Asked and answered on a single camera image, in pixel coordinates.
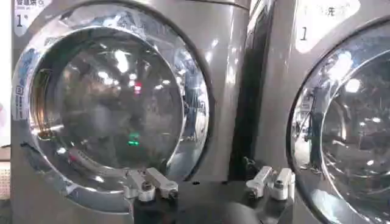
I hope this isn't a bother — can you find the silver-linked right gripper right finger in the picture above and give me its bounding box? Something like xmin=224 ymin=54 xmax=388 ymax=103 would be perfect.
xmin=245 ymin=166 xmax=296 ymax=201

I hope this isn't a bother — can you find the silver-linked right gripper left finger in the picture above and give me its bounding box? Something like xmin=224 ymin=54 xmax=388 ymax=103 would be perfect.
xmin=123 ymin=167 xmax=179 ymax=203

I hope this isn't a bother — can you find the round glass dryer door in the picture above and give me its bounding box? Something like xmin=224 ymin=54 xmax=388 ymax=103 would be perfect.
xmin=286 ymin=17 xmax=390 ymax=224
xmin=11 ymin=2 xmax=215 ymax=214

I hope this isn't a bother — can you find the grey dryer with round door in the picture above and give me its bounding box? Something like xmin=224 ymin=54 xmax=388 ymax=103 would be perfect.
xmin=10 ymin=0 xmax=252 ymax=224
xmin=251 ymin=0 xmax=390 ymax=224

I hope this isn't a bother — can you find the white label sticker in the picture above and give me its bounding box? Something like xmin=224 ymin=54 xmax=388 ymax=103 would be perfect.
xmin=13 ymin=0 xmax=53 ymax=38
xmin=294 ymin=0 xmax=361 ymax=54

